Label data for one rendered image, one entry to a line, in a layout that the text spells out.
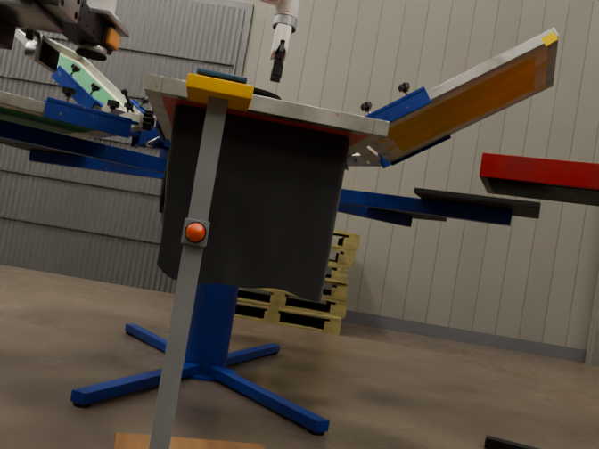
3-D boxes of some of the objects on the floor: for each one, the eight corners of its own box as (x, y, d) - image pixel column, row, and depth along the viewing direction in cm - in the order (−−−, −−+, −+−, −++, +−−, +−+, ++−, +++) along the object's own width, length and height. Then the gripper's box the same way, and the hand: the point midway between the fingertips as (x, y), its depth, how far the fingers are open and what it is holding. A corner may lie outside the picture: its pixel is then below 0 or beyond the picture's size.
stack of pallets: (340, 323, 562) (355, 236, 565) (344, 336, 483) (361, 234, 485) (218, 303, 567) (233, 216, 569) (201, 312, 487) (218, 210, 490)
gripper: (299, 18, 190) (290, 75, 189) (292, 35, 206) (283, 88, 206) (275, 12, 189) (266, 70, 188) (270, 30, 205) (261, 84, 205)
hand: (276, 74), depth 197 cm, fingers open, 4 cm apart
